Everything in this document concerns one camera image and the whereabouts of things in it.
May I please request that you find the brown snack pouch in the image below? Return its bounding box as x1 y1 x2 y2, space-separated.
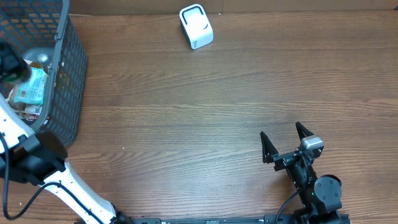
6 63 41 111

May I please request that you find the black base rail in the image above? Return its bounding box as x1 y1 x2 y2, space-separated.
74 213 351 224

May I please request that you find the white barcode scanner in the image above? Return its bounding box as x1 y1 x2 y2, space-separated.
179 4 214 50

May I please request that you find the small white brown wrapper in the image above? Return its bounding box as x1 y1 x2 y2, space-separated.
16 105 42 124

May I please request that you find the yellow liquid bottle grey cap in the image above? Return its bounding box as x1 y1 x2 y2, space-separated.
22 47 55 75

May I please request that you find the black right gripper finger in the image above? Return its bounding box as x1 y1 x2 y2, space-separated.
295 121 314 141
260 131 279 164

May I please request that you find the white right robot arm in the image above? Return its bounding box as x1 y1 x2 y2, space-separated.
260 121 351 224

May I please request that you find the teal wipes packet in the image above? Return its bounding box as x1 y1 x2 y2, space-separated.
14 68 48 105

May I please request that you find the dark grey plastic basket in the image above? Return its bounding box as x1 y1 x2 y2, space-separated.
1 0 88 147

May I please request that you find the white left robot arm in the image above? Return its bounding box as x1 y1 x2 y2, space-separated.
1 99 132 223

